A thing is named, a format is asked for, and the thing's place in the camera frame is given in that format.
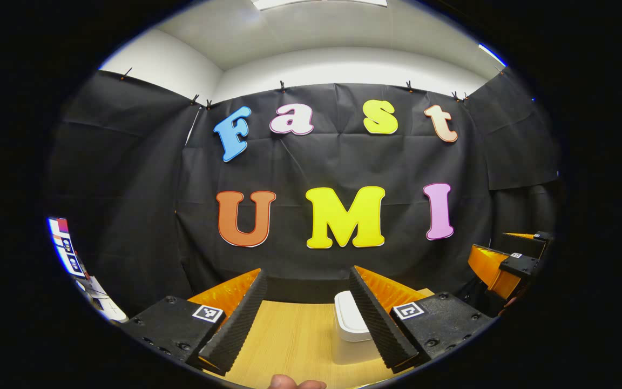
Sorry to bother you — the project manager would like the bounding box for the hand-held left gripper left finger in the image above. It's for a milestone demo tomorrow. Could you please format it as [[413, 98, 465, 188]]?
[[120, 268, 269, 377]]

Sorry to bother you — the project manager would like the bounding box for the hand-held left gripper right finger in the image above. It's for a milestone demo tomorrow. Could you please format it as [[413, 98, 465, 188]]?
[[349, 265, 495, 375]]

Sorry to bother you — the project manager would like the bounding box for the white desktop garbage bin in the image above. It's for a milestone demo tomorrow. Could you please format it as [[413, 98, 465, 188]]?
[[334, 290, 384, 365]]

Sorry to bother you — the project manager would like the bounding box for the wooden desktop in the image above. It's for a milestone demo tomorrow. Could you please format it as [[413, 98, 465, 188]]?
[[203, 288, 436, 389]]

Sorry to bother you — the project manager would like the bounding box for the white side table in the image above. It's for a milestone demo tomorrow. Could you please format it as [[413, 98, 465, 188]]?
[[76, 276, 129, 324]]

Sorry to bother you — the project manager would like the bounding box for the black backdrop cloth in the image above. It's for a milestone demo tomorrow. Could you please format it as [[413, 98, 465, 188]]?
[[46, 68, 565, 319]]

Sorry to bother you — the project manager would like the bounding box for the row of black cloth clips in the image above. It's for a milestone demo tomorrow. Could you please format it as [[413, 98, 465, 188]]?
[[119, 65, 507, 108]]

